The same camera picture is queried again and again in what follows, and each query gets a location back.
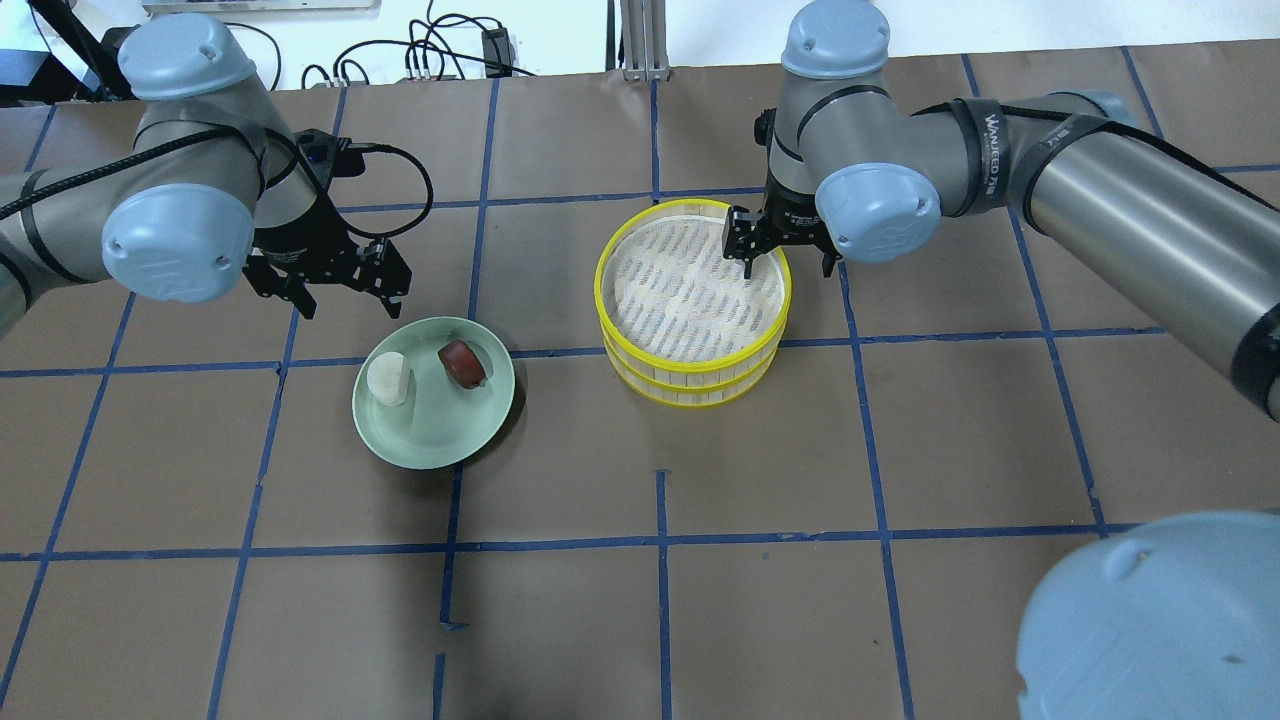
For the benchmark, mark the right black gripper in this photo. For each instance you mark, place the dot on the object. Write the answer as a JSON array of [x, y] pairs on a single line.
[[792, 221]]

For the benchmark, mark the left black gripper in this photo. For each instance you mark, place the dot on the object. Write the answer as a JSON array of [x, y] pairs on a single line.
[[297, 241]]

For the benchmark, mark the white bun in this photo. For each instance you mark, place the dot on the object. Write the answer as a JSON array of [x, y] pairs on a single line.
[[388, 377]]

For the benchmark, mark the yellow steamer layer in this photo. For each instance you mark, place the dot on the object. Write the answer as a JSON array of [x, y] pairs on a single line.
[[692, 384], [661, 284]]

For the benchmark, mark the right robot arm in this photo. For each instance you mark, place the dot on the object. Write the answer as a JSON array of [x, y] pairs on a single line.
[[1175, 619]]

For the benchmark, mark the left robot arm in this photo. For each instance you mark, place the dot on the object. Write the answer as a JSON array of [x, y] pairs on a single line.
[[217, 190]]

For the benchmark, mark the dark red bun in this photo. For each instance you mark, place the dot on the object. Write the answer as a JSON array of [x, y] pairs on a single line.
[[462, 365]]

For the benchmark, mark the light green plate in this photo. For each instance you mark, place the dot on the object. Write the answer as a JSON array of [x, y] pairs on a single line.
[[441, 423]]

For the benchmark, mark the black power adapter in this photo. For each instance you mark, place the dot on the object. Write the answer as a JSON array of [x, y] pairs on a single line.
[[498, 53]]

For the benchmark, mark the aluminium frame post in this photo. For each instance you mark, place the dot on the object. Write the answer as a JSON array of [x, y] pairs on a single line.
[[643, 40]]

